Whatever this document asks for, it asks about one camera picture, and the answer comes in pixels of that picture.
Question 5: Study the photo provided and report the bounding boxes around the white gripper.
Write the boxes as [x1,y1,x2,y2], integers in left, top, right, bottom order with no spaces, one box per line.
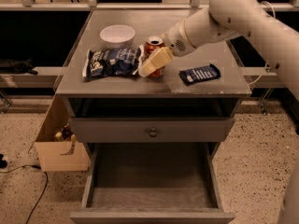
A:
[138,21,196,77]

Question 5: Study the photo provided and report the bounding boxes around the red coke can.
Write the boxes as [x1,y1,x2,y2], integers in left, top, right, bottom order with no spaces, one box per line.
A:
[145,35,164,78]

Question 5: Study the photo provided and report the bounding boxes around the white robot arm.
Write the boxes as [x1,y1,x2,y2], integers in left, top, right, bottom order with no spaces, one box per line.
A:
[139,0,299,99]

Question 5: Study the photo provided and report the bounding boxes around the grey drawer cabinet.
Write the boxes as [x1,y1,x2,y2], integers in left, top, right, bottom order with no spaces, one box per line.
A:
[53,8,252,161]

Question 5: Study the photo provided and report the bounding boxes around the round drawer knob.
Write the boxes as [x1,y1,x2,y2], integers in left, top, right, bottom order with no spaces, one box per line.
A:
[149,129,157,137]

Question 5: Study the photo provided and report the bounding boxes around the grey upper drawer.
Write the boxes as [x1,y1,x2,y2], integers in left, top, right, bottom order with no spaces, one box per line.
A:
[70,118,235,143]

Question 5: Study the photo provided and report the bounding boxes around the open grey lower drawer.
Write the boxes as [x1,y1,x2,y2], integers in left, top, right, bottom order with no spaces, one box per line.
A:
[70,143,235,224]

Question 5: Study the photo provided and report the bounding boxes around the dark blue snack bar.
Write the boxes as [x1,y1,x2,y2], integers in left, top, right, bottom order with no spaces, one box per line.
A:
[179,63,221,85]

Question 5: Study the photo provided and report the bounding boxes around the blue chip bag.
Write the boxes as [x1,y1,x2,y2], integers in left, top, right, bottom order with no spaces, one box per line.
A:
[82,45,144,80]

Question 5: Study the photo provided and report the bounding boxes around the white bowl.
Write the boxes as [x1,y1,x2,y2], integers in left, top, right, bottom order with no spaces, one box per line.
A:
[100,25,135,49]

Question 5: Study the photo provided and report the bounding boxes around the items inside cardboard box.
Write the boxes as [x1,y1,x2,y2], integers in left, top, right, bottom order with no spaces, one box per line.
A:
[53,124,77,156]

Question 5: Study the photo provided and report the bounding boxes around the cardboard box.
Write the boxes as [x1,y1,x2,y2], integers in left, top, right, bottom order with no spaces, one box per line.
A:
[34,96,90,172]

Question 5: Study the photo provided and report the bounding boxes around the white hanging cable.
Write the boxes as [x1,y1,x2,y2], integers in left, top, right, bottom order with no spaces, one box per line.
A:
[248,0,278,87]

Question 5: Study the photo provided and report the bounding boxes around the black floor cable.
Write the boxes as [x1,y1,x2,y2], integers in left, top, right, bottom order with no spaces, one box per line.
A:
[0,163,49,224]

